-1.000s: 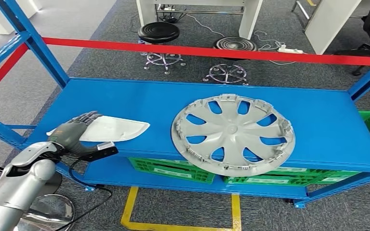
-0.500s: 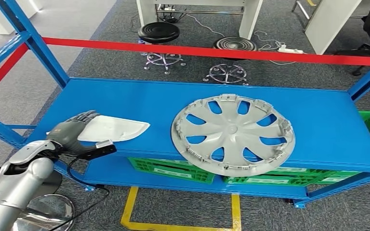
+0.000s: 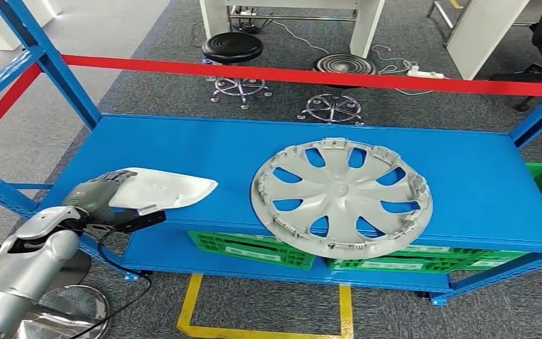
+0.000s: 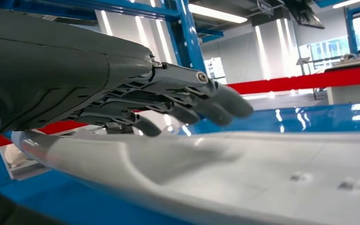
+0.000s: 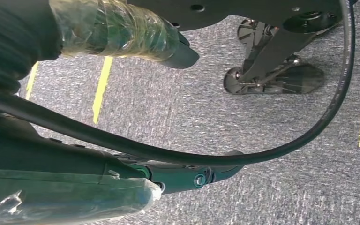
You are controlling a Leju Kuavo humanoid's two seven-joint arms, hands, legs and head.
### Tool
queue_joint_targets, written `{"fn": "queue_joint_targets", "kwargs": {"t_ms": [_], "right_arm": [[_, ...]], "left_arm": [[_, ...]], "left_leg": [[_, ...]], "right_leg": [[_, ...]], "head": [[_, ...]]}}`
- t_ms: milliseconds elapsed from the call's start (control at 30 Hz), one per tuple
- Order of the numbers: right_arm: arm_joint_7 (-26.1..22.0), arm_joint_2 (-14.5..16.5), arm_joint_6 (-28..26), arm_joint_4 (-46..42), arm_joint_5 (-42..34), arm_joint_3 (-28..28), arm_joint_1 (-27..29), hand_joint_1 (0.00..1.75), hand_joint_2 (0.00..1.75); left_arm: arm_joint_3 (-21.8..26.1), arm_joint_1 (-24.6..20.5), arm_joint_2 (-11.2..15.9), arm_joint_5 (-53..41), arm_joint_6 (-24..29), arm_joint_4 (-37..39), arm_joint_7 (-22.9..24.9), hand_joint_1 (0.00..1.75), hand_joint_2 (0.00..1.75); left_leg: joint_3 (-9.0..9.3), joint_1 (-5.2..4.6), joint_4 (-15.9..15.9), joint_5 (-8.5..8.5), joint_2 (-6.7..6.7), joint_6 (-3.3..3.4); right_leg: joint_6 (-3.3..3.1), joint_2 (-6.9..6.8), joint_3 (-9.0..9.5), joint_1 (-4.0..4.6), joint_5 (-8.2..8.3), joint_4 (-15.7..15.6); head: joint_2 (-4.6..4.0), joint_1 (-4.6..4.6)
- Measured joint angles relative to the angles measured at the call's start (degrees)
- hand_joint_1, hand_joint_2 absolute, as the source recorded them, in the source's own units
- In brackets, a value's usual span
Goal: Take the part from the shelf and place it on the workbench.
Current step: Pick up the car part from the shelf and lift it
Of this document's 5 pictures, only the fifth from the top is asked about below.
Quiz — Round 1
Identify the yellow floor tape square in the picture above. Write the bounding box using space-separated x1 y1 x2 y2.
24 56 114 126

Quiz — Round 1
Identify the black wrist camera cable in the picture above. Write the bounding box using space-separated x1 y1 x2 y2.
0 0 356 167

